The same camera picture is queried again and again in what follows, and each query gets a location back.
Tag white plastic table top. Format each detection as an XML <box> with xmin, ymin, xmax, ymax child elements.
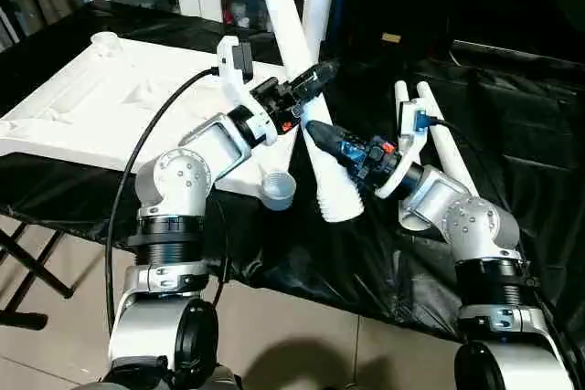
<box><xmin>0</xmin><ymin>31</ymin><xmax>298</xmax><ymax>212</ymax></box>

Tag black glossy mat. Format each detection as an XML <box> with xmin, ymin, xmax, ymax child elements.
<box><xmin>0</xmin><ymin>0</ymin><xmax>585</xmax><ymax>354</ymax></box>

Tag black folding stand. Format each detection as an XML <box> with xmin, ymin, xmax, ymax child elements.
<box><xmin>0</xmin><ymin>220</ymin><xmax>77</xmax><ymax>332</ymax></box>

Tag grey robot torso front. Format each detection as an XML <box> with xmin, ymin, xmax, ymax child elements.
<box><xmin>90</xmin><ymin>360</ymin><xmax>243</xmax><ymax>390</ymax></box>

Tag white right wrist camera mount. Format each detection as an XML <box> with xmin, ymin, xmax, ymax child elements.
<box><xmin>374</xmin><ymin>100</ymin><xmax>431</xmax><ymax>199</ymax></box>

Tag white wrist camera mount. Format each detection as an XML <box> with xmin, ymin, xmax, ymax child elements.
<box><xmin>374</xmin><ymin>100</ymin><xmax>431</xmax><ymax>199</ymax></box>
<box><xmin>216</xmin><ymin>36</ymin><xmax>279</xmax><ymax>144</ymax></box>

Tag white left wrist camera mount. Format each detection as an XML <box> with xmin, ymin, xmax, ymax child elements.
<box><xmin>216</xmin><ymin>36</ymin><xmax>279</xmax><ymax>144</ymax></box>

